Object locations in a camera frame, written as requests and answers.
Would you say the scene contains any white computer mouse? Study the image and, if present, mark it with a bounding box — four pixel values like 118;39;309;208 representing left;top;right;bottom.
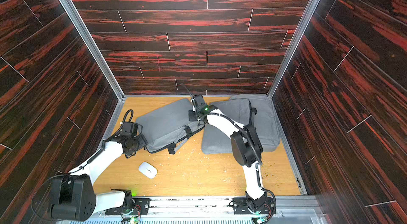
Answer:
138;162;158;179

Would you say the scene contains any grey laptop bag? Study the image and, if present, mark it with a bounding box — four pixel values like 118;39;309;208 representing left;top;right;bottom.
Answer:
136;99;205;155
230;94;280;152
201;99;251;155

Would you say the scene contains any aluminium front rail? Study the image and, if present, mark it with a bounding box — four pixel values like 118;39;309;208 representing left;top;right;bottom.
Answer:
55;196;328;224

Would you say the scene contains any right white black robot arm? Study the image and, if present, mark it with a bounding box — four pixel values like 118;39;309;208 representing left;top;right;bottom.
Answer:
189;93;277;217

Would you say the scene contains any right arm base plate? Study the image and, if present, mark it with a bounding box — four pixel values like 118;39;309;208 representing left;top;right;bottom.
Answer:
229;196;276;215

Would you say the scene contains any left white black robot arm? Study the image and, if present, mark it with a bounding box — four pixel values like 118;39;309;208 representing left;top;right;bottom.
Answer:
30;110;147;222

